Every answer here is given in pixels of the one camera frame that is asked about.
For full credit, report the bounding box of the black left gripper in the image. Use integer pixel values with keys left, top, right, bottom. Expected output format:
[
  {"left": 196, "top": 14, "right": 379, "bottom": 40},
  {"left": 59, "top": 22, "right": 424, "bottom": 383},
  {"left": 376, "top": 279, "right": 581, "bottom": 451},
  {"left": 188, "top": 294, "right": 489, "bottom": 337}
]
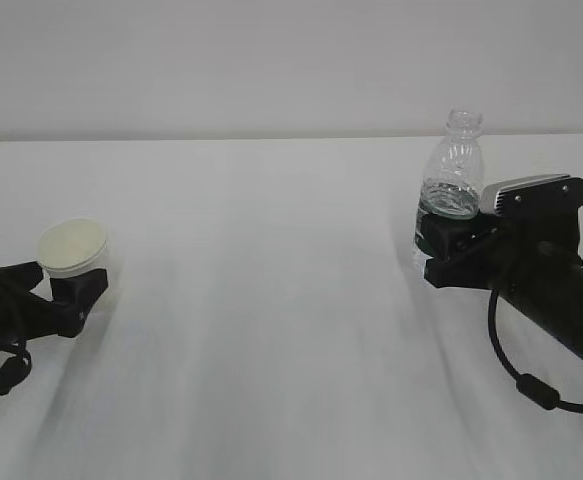
[{"left": 0, "top": 262, "right": 109, "bottom": 347}]

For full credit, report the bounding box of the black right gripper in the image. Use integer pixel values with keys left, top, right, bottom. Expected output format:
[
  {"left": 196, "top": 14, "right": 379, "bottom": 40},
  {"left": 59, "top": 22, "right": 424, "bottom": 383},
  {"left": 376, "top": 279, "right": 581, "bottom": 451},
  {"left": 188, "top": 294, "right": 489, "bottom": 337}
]
[{"left": 417, "top": 210, "right": 583, "bottom": 290}]

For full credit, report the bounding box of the white paper cup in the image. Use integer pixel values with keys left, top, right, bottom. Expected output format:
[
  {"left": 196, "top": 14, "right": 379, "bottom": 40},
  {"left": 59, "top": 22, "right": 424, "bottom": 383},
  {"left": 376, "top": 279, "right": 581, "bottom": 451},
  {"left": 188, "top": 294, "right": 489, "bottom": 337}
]
[{"left": 36, "top": 216, "right": 111, "bottom": 315}]

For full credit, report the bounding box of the clear green-label water bottle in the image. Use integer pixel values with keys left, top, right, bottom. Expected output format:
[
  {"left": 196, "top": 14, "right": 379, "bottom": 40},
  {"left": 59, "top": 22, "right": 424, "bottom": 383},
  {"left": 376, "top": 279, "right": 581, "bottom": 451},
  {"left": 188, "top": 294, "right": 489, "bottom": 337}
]
[{"left": 413, "top": 109, "right": 484, "bottom": 273}]

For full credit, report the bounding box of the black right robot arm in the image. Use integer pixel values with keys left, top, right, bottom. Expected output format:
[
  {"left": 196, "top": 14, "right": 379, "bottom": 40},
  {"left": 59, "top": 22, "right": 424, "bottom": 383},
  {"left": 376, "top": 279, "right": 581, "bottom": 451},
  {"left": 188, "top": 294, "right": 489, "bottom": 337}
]
[{"left": 420, "top": 213, "right": 583, "bottom": 413}]

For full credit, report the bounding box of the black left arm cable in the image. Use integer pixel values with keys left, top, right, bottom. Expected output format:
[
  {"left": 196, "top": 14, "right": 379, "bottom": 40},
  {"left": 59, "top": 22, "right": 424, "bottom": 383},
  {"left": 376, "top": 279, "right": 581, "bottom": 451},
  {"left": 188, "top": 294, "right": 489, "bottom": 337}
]
[{"left": 0, "top": 299, "right": 34, "bottom": 412}]

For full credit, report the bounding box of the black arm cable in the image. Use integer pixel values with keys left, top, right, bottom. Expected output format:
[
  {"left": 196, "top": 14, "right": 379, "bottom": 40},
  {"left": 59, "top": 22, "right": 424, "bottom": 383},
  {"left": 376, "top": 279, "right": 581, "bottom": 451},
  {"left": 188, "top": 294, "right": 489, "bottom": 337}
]
[
  {"left": 0, "top": 299, "right": 34, "bottom": 412},
  {"left": 487, "top": 247, "right": 583, "bottom": 414}
]

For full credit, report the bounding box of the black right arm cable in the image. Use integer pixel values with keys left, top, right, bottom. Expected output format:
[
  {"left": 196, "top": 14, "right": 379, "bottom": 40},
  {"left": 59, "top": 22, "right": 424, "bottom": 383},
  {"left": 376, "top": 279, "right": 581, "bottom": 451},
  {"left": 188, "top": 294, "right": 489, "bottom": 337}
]
[{"left": 487, "top": 247, "right": 583, "bottom": 414}]

